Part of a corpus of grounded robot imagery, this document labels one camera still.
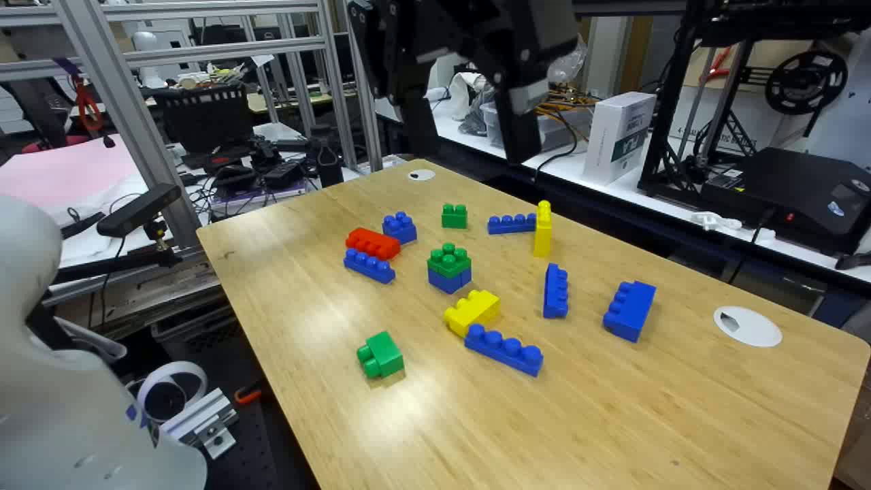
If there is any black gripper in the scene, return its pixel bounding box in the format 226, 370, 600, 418
444, 0, 583, 169

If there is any blue square toy block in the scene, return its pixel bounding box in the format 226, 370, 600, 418
428, 265, 472, 297
380, 211, 419, 245

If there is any blue long toy block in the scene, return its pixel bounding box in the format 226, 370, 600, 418
462, 323, 546, 380
483, 212, 539, 237
541, 263, 572, 323
342, 248, 396, 286

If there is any yellow long toy block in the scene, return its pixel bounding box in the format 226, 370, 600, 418
531, 199, 556, 260
441, 288, 504, 342

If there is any green square toy block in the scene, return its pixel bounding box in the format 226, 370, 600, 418
428, 241, 472, 282
441, 203, 471, 233
353, 329, 407, 381

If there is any red long toy block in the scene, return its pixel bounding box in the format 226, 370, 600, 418
342, 227, 403, 263

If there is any large blue toy block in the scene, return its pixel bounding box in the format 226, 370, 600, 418
600, 278, 659, 346

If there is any clear plastic bin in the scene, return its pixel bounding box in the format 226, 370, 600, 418
539, 109, 592, 155

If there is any clear plastic bag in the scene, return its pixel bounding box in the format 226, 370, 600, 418
541, 48, 590, 97

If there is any white cardboard box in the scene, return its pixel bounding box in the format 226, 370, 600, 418
583, 90, 659, 186

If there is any black filament spool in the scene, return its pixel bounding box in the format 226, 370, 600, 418
762, 48, 848, 118

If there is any black desktop device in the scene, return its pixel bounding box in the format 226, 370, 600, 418
738, 147, 871, 257

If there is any large white table grommet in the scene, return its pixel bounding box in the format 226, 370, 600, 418
711, 306, 783, 351

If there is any aluminium profile rack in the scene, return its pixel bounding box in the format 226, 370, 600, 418
0, 0, 387, 250

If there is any pink sheet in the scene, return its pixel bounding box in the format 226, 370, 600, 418
0, 135, 149, 233

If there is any yellow cable bundle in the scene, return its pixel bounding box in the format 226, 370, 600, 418
534, 90, 592, 121

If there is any black 3D printer frame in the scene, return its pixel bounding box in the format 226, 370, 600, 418
636, 0, 871, 199

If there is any black wire basket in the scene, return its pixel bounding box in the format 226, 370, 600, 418
149, 82, 255, 159

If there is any black stereo camera bar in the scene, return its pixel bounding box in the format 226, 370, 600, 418
96, 184, 184, 241

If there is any aluminium bracket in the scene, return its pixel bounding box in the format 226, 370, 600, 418
157, 386, 238, 460

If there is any white cable coil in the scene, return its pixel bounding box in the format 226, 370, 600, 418
132, 361, 213, 431

